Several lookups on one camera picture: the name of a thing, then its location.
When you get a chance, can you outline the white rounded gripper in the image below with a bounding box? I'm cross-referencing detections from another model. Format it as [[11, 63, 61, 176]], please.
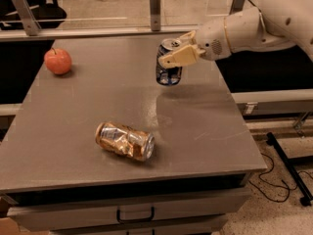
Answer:
[[158, 18, 231, 69]]

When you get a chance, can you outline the blue pepsi can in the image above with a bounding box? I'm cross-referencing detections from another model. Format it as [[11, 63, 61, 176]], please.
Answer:
[[156, 38, 182, 86]]

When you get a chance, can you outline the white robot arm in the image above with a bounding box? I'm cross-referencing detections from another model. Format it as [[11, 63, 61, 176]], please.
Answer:
[[158, 0, 313, 69]]

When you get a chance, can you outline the crushed orange soda can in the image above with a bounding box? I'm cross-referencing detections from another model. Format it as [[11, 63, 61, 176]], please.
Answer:
[[95, 121, 155, 162]]

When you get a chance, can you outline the red apple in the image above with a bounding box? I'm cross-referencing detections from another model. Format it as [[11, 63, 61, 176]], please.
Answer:
[[44, 48, 72, 75]]

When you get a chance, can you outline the black office chair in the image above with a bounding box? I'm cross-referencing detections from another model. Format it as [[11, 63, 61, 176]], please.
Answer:
[[0, 0, 67, 30]]

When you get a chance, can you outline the black floor stand bar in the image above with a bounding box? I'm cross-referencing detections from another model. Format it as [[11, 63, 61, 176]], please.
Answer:
[[266, 132, 313, 207]]

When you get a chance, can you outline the grey cabinet drawer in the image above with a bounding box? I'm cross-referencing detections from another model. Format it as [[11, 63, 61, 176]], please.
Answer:
[[8, 187, 250, 231]]

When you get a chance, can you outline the middle metal rail bracket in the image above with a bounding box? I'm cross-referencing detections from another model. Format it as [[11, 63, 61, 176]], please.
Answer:
[[150, 0, 160, 31]]

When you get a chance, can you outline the grey horizontal rail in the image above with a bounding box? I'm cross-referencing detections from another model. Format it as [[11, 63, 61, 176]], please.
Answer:
[[0, 24, 199, 42]]

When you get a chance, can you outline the left metal rail bracket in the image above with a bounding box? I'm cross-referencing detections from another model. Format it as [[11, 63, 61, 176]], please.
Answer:
[[12, 0, 41, 36]]

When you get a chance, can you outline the black floor cable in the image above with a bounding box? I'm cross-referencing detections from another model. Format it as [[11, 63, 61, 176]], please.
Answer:
[[247, 152, 313, 204]]

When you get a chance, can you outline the black drawer handle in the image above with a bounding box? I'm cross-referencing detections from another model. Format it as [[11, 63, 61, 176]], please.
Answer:
[[116, 207, 155, 224]]

